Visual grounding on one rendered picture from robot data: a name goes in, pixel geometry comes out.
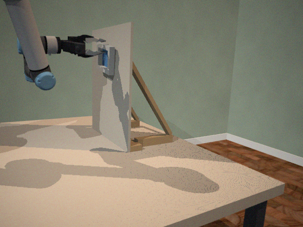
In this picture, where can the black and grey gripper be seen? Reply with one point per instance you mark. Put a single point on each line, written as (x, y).
(82, 39)

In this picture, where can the brown wooden stand brace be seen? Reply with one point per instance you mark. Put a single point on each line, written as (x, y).
(139, 142)

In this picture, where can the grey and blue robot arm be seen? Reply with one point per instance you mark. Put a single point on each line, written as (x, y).
(34, 47)

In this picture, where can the beige flat board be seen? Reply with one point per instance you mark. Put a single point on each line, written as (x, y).
(112, 94)

